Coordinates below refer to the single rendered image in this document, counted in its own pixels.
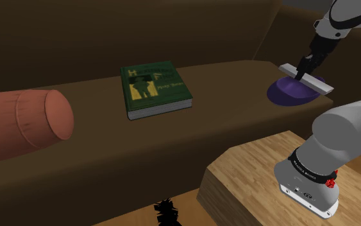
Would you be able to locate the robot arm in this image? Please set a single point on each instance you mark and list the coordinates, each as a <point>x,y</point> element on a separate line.
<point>333,131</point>

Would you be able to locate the black spiky object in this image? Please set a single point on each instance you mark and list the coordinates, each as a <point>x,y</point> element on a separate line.
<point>167,212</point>

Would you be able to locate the brown sofa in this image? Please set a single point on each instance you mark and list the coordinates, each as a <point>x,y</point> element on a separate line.
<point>230,103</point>

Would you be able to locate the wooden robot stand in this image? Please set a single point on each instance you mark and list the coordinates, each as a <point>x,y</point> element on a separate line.
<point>245,175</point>

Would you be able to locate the red-brown bolster cushion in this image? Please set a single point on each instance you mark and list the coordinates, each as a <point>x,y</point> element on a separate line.
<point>14,122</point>

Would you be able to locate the green hardcover book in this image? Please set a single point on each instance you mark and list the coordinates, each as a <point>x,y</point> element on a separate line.
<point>155,87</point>

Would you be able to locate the white bar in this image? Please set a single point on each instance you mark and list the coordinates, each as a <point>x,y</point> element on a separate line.
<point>319,86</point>

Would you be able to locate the purple bowl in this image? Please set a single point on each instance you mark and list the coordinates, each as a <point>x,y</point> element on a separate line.
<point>288,94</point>

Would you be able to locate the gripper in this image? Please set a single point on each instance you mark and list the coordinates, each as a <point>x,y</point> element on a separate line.
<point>323,45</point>

